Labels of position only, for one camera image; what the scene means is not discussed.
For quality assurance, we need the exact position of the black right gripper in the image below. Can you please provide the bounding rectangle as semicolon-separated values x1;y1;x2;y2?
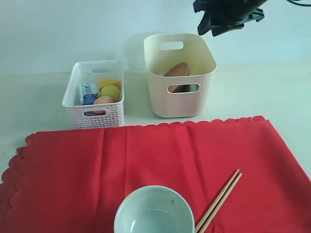
193;0;266;36

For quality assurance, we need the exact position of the brown wooden plate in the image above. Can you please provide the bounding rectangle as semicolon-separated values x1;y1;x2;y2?
164;62;190;93

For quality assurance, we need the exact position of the yellow lemon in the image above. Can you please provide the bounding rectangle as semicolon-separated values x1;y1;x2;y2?
101;85;121;102

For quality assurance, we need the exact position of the yellow cheese wedge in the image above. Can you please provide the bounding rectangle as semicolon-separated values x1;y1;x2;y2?
98;78;122;90

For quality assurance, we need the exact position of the brown egg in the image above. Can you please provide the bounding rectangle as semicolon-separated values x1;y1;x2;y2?
93;96;113;115

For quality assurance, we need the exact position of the blue white milk carton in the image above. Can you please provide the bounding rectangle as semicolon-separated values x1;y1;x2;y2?
78;83;100;105

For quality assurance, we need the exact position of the pale green ceramic bowl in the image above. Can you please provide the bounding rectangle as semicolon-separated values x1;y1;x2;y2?
113;185;195;233

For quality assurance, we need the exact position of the red scalloped table cloth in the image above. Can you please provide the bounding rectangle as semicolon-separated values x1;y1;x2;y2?
0;116;311;233

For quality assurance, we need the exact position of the stainless steel cup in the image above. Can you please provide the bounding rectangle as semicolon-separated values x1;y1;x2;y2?
186;83;200;93

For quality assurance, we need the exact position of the cream plastic bin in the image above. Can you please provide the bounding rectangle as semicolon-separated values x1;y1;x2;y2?
144;33;217;118

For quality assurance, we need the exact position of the white perforated plastic basket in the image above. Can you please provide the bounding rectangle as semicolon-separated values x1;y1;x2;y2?
62;60;124;129

